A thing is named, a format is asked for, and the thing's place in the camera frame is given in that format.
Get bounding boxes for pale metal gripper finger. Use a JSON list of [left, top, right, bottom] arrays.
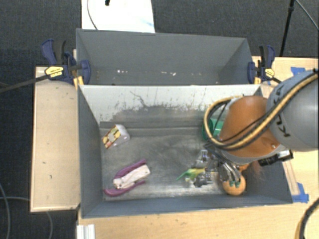
[[198, 149, 210, 169], [193, 173, 213, 188]]

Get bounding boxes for green and yellow toy lizard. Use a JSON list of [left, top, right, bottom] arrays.
[[176, 167, 206, 182]]

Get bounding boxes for orange fruit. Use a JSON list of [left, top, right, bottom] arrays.
[[221, 164, 250, 197]]

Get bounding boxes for green plastic cup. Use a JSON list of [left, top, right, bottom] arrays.
[[201, 117, 224, 141]]

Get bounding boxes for grey metal bin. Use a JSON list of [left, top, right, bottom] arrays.
[[75, 28, 294, 219]]

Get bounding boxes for purple and white stapler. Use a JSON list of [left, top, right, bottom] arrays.
[[103, 158, 152, 197]]

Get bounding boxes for white printed snack packet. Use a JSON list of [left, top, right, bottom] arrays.
[[102, 124, 131, 149]]

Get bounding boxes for pale wood board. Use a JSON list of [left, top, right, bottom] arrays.
[[30, 66, 82, 213]]

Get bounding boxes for black cylinder on white bracket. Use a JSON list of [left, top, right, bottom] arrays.
[[257, 149, 294, 167]]

